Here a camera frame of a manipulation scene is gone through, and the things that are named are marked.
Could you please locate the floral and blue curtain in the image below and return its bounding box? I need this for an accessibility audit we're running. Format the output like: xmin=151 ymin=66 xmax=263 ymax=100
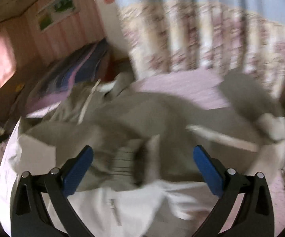
xmin=116 ymin=0 xmax=285 ymax=99

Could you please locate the far bed with striped blanket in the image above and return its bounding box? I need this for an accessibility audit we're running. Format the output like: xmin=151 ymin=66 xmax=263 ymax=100
xmin=25 ymin=39 xmax=111 ymax=114

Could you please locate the grey and white garment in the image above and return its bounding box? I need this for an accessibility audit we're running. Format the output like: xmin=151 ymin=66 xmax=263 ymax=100
xmin=21 ymin=68 xmax=285 ymax=237

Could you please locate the framed wall picture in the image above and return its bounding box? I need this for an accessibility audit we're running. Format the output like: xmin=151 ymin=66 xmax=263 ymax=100
xmin=36 ymin=0 xmax=79 ymax=32

